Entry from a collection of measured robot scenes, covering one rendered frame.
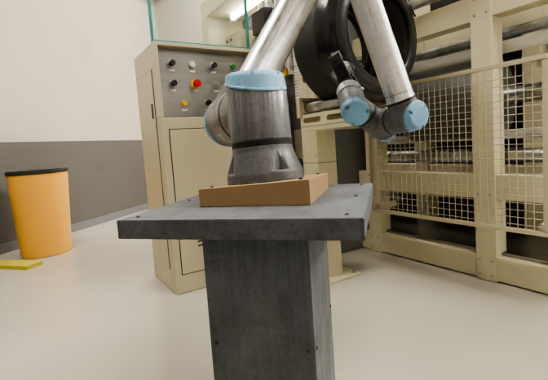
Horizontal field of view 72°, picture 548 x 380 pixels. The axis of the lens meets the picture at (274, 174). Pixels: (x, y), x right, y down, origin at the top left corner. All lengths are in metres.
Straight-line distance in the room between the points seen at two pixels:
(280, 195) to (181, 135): 1.21
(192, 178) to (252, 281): 1.18
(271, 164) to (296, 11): 0.55
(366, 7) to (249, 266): 0.81
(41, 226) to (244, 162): 2.59
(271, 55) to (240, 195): 0.47
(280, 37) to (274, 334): 0.81
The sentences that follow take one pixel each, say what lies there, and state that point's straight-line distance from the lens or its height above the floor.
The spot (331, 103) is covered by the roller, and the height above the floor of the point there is 0.89.
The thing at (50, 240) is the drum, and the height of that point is 0.13.
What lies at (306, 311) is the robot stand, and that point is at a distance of 0.87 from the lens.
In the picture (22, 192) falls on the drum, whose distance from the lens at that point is 3.32.
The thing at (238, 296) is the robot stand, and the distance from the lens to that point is 0.91.
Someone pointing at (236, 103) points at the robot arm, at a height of 0.83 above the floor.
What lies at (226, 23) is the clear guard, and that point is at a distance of 2.23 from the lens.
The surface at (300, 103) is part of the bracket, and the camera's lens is 1.88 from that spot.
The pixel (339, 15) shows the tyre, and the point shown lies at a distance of 1.65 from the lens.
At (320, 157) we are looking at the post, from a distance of 1.96.
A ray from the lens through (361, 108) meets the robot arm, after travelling 1.28.
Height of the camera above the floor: 0.74
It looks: 5 degrees down
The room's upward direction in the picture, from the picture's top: 4 degrees counter-clockwise
